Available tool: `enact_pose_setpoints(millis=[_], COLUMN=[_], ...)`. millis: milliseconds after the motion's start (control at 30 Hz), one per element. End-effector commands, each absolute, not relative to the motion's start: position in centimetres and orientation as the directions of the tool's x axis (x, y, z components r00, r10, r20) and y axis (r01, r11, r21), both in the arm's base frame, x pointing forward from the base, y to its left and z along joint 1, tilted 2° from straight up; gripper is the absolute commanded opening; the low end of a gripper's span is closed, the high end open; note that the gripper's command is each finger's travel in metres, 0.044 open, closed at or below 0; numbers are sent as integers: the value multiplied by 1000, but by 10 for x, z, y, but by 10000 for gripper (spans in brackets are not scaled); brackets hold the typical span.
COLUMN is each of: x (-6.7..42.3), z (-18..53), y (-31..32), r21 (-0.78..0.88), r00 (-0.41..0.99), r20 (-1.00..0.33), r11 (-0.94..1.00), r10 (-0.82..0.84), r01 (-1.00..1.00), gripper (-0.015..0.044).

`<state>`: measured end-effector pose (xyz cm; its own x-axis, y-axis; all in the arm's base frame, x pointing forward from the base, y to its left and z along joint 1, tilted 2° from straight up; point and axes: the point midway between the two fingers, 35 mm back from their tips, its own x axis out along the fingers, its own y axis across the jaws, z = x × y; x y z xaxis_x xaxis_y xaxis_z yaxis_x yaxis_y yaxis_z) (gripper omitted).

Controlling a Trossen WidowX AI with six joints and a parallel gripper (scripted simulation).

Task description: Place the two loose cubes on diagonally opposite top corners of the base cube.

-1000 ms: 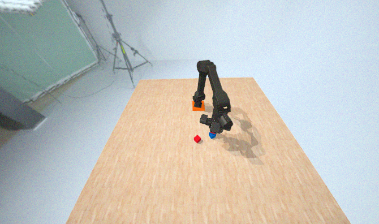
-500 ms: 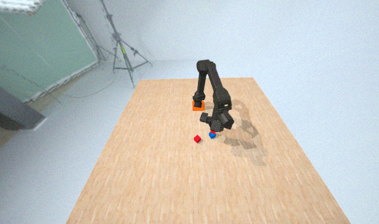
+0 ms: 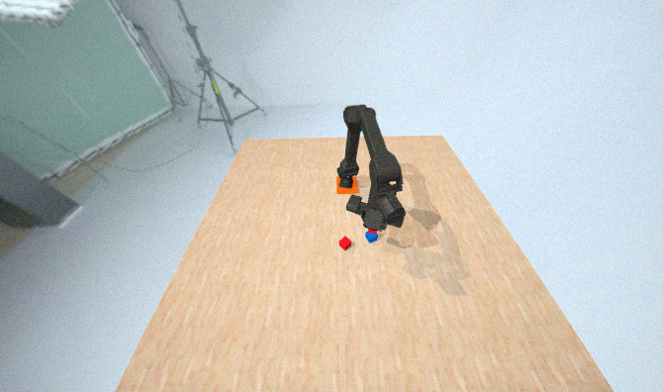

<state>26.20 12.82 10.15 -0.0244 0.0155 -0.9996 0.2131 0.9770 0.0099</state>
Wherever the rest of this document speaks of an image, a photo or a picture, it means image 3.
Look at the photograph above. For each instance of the blue cube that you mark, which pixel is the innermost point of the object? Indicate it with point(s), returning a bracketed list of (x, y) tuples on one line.
[(371, 237)]

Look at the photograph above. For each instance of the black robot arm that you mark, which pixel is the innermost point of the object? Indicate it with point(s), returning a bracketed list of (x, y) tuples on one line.
[(383, 168)]

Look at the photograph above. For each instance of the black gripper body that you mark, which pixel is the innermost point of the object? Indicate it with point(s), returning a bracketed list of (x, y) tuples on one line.
[(354, 205)]

